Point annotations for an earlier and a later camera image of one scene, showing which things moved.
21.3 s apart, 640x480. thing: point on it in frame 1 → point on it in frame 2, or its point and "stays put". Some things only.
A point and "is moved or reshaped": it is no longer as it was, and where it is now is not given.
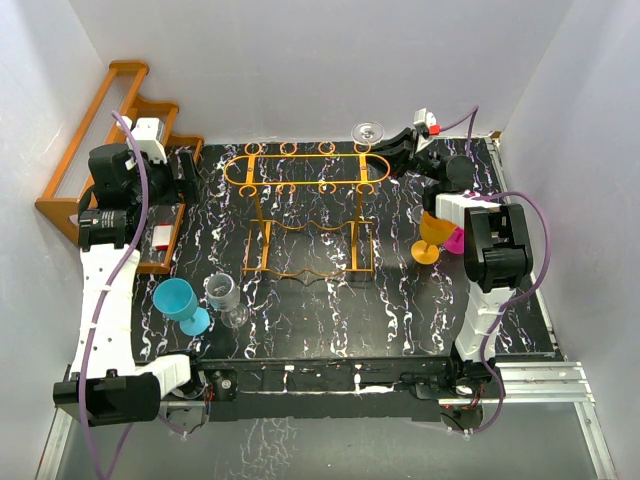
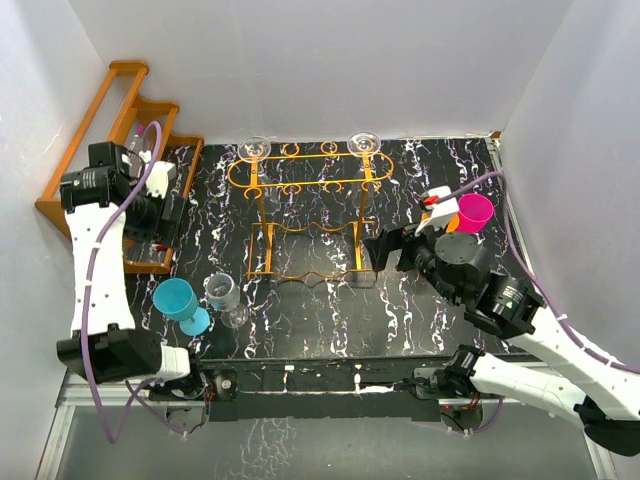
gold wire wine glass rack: [308, 207] stays put
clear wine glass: [223, 295] stays put
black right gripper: [404, 145] → [380, 246]
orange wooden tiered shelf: [116, 116] stays put
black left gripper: [174, 194] → [160, 230]
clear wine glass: [368, 133] is moved or reshaped
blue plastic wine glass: [176, 300] stays put
